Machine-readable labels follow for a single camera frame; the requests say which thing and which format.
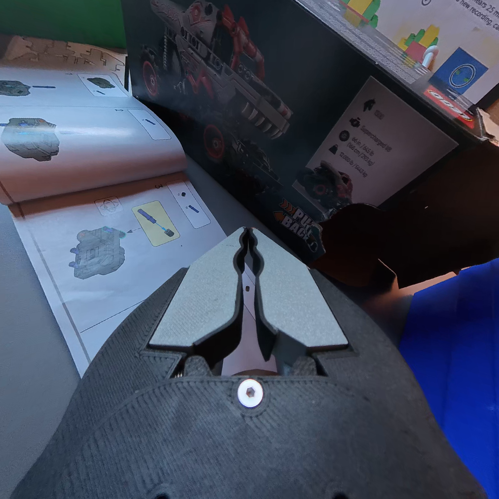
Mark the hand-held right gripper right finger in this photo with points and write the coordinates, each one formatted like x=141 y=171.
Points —
x=300 y=304

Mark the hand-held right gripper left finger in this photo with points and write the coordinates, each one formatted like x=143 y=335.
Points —
x=195 y=304

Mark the lego instruction booklet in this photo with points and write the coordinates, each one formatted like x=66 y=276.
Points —
x=97 y=175

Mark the large green plastic bin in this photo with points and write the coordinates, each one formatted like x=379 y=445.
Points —
x=58 y=19

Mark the black lego set box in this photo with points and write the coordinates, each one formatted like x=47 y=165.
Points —
x=304 y=78

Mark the blue plastic bin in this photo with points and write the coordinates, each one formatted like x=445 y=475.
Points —
x=460 y=351

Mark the beige cardboard sheet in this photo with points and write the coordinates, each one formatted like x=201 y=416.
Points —
x=50 y=50

